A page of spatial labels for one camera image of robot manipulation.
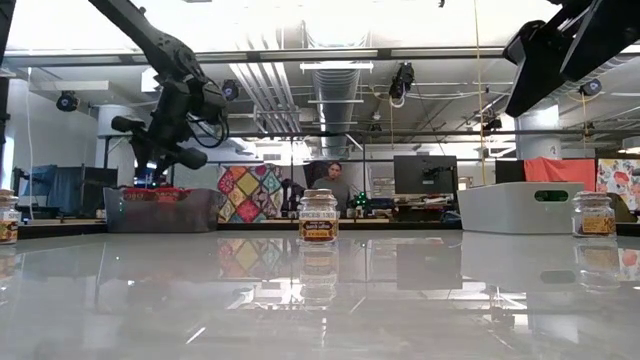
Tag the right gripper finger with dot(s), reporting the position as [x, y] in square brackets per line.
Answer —
[537, 82]
[605, 35]

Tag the orange cloth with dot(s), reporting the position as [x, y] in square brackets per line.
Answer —
[560, 170]

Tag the white ceiling unit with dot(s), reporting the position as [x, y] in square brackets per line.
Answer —
[150, 80]

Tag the black background robot arm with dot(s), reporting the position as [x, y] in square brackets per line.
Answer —
[292, 197]
[361, 200]

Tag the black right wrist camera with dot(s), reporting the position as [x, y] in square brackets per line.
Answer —
[522, 42]

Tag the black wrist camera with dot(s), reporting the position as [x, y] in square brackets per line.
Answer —
[127, 124]
[522, 42]

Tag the person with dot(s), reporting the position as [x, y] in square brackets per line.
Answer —
[336, 172]

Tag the white plastic bin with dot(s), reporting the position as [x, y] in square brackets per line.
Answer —
[500, 212]

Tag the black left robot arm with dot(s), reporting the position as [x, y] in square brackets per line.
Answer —
[150, 35]

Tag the black ceiling camera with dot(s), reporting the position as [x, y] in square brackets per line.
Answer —
[67, 101]
[401, 80]
[590, 87]
[231, 91]

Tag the black flat panel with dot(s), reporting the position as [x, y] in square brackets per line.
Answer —
[509, 172]

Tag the black aluminium table frame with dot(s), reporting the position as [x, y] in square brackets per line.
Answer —
[400, 226]

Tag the white round column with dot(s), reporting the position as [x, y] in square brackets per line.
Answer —
[537, 142]
[112, 150]

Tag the black overhead frame bar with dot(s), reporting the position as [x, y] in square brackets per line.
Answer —
[300, 56]

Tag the glass spice jar cork lid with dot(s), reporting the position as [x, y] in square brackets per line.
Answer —
[595, 217]
[318, 220]
[9, 220]

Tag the floral patterned cloth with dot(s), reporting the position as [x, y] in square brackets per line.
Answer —
[620, 175]

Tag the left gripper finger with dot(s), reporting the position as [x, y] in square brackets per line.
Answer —
[152, 170]

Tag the dark grey plastic bin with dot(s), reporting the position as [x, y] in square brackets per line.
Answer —
[160, 217]

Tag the black computer monitor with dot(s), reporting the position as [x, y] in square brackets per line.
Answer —
[425, 175]

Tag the colourful patchwork quilt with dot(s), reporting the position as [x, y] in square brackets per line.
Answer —
[247, 192]

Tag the silver ventilation duct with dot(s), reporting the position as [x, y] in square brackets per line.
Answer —
[336, 100]

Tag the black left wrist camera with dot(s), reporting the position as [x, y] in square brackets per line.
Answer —
[127, 124]

